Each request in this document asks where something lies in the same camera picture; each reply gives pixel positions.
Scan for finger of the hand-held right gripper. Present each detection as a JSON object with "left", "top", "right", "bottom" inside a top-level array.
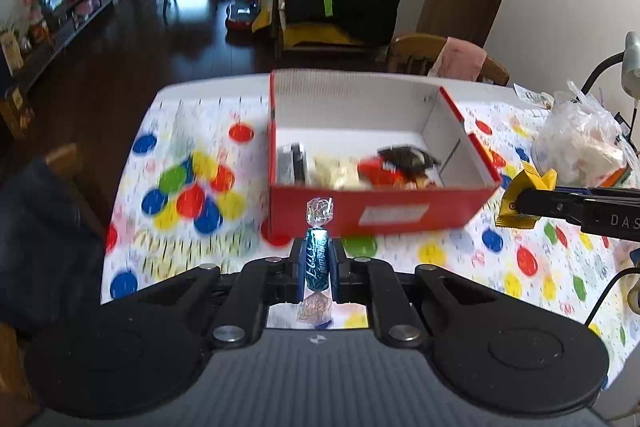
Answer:
[
  {"left": 551, "top": 186, "right": 640, "bottom": 198},
  {"left": 515, "top": 188, "right": 592, "bottom": 224}
]

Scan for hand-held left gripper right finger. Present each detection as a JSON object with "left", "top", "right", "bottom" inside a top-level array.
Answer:
[{"left": 330, "top": 238, "right": 501, "bottom": 350}]

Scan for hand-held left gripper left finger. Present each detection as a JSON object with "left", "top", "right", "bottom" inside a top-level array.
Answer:
[{"left": 137, "top": 240, "right": 307, "bottom": 349}]

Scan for teal candy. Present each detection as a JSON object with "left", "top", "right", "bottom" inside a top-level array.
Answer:
[{"left": 296, "top": 196, "right": 335, "bottom": 325}]

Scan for small yellow snack packet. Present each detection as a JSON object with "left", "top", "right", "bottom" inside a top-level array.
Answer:
[{"left": 495, "top": 162, "right": 558, "bottom": 230}]

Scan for red cardboard box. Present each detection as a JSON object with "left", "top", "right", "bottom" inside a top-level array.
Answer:
[{"left": 266, "top": 69, "right": 502, "bottom": 238}]

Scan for cream snack packet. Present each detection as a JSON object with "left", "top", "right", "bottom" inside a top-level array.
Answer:
[{"left": 312, "top": 155, "right": 361, "bottom": 188}]

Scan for grey green snack packet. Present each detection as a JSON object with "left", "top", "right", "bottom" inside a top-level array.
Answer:
[{"left": 276, "top": 144, "right": 293, "bottom": 185}]

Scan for red snack packet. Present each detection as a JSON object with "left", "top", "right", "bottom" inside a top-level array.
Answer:
[{"left": 357, "top": 157, "right": 416, "bottom": 188}]

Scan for small black snack packet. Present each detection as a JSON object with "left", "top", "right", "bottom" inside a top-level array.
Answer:
[{"left": 291, "top": 142, "right": 307, "bottom": 185}]

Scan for dark triangular snack packet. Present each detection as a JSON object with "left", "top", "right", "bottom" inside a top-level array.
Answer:
[{"left": 377, "top": 146, "right": 441, "bottom": 182}]

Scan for clear plastic bag white contents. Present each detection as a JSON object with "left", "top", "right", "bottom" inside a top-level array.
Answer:
[{"left": 532, "top": 81, "right": 640, "bottom": 188}]

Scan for printed paper slip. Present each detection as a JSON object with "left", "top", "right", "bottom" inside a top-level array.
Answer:
[{"left": 514, "top": 85, "right": 555, "bottom": 110}]

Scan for grey desk lamp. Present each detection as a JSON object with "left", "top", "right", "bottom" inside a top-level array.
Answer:
[{"left": 580, "top": 32, "right": 640, "bottom": 128}]

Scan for balloon print tablecloth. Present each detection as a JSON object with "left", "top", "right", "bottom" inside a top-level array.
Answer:
[{"left": 100, "top": 92, "right": 640, "bottom": 358}]

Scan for pink cloth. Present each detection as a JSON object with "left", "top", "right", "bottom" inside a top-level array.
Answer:
[{"left": 429, "top": 37, "right": 488, "bottom": 82}]

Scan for wooden chair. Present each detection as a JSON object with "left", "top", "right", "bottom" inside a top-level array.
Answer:
[
  {"left": 0, "top": 143, "right": 83, "bottom": 413},
  {"left": 387, "top": 33, "right": 511, "bottom": 86}
]

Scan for wooden sofa yellow cushion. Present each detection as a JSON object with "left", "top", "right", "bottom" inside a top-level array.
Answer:
[{"left": 270, "top": 0, "right": 381, "bottom": 60}]

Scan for denim jacket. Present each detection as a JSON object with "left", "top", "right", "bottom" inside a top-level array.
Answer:
[{"left": 0, "top": 159, "right": 106, "bottom": 333}]

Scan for red toy car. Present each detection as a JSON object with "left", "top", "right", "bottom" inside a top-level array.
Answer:
[{"left": 225, "top": 2, "right": 262, "bottom": 32}]

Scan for tv cabinet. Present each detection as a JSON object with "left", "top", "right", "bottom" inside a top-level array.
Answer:
[{"left": 0, "top": 0, "right": 121, "bottom": 82}]

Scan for black cable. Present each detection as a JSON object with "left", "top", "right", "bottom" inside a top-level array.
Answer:
[{"left": 584, "top": 266, "right": 640, "bottom": 328}]

